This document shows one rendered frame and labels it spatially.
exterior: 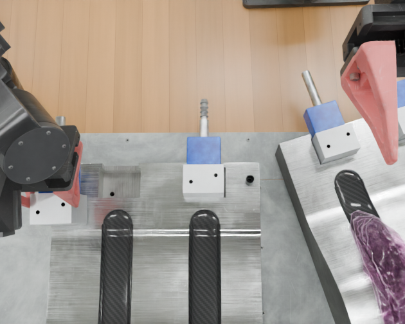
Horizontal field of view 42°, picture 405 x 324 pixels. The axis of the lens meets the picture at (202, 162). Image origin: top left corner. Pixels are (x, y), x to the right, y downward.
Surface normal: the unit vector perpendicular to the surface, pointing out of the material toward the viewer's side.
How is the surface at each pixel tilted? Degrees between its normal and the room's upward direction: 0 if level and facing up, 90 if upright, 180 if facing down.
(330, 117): 0
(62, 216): 8
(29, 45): 0
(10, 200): 85
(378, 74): 23
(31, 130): 69
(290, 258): 0
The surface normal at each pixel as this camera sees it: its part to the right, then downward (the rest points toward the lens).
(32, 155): 0.61, 0.58
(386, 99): -0.02, 0.14
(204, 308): 0.01, -0.23
